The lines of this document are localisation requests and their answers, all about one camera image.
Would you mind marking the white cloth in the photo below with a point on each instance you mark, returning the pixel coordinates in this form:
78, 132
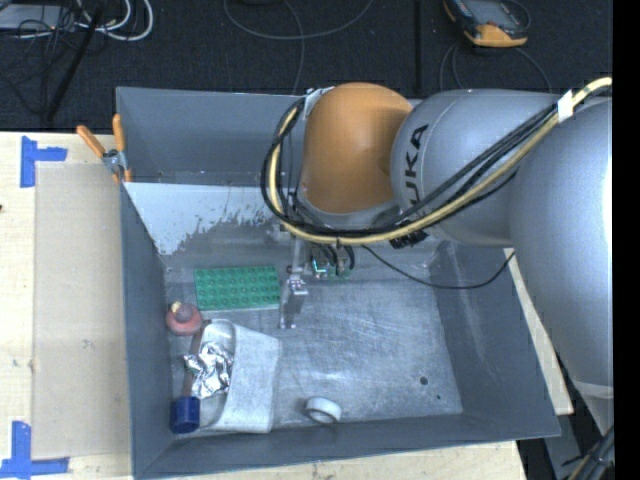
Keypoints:
252, 383

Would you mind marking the brown stick with blue cap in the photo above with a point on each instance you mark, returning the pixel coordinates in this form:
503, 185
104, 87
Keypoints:
184, 414

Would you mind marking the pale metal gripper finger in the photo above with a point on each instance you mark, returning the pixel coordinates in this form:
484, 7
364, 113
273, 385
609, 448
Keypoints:
299, 303
286, 313

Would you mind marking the green studded flat plate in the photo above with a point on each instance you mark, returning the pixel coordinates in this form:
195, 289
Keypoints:
235, 288

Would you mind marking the grey metal bin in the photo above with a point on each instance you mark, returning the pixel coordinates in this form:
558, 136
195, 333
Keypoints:
375, 348

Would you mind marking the brown cardboard board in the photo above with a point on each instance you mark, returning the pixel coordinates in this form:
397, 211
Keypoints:
75, 293

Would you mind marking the crumpled silver foil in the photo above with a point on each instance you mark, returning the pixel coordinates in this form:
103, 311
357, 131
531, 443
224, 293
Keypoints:
210, 370

